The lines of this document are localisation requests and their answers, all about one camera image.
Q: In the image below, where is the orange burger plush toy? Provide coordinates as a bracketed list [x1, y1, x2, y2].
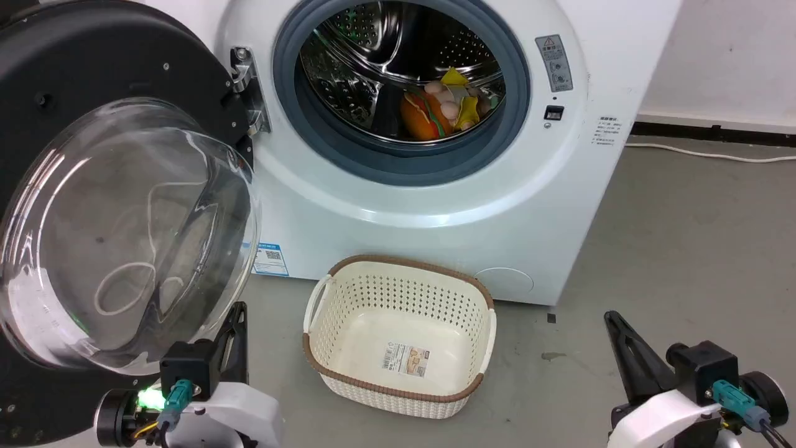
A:
[399, 91, 454, 143]

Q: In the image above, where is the doll with yellow clothes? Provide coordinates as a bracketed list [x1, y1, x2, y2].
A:
[424, 67, 493, 133]

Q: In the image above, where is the teal plug right camera cable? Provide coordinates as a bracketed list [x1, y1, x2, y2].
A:
[711, 379, 796, 448]

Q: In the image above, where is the paper product label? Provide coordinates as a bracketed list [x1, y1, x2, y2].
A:
[381, 340, 432, 378]

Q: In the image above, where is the black washer door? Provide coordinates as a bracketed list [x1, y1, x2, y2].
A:
[0, 0, 262, 446]

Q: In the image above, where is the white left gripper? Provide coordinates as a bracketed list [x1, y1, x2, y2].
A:
[167, 301, 287, 448]

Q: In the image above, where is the stainless steel washer drum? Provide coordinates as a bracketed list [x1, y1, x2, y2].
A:
[299, 0, 506, 146]

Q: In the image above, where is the teal plug camera cable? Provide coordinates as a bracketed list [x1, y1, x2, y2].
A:
[134, 378, 195, 440]
[711, 379, 796, 448]

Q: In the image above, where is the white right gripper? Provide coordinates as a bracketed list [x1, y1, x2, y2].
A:
[604, 310, 723, 448]

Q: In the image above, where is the black wall baseboard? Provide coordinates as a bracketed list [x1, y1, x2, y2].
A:
[629, 121, 796, 149]

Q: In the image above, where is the round white filter cover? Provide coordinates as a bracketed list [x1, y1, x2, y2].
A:
[473, 267, 535, 300]

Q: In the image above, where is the chrome door hinge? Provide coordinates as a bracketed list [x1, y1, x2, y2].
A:
[229, 46, 273, 137]

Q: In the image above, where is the teal plug left camera cable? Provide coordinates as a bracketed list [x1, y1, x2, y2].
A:
[134, 378, 195, 440]

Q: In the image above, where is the blue and white QR label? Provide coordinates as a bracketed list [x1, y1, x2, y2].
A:
[251, 242, 291, 278]

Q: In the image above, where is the white front-load washing machine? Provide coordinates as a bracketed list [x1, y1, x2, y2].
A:
[134, 0, 685, 307]

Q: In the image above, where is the white text sticker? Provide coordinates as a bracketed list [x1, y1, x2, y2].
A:
[590, 114, 624, 154]

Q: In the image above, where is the white perforated laundry basket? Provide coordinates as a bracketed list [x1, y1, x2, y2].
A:
[302, 253, 498, 420]

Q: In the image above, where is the grey warning sticker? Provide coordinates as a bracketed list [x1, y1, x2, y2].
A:
[535, 34, 575, 93]

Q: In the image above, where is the white floor cable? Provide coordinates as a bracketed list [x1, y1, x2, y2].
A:
[624, 141, 796, 164]

